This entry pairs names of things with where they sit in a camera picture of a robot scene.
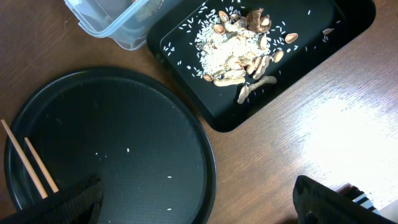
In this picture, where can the wooden chopstick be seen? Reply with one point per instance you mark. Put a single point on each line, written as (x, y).
(25, 161)
(43, 168)

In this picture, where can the round black tray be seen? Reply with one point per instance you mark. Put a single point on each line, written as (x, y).
(150, 151)

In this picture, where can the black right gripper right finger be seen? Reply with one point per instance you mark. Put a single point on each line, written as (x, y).
(315, 203)

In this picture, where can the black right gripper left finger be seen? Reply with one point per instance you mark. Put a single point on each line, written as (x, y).
(80, 204)

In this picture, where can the clear plastic bin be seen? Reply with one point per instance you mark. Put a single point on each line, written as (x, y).
(127, 22)

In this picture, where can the black rectangular tray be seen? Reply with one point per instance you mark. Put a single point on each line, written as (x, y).
(324, 26)

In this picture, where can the pile of rice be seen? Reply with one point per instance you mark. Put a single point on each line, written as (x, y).
(179, 44)

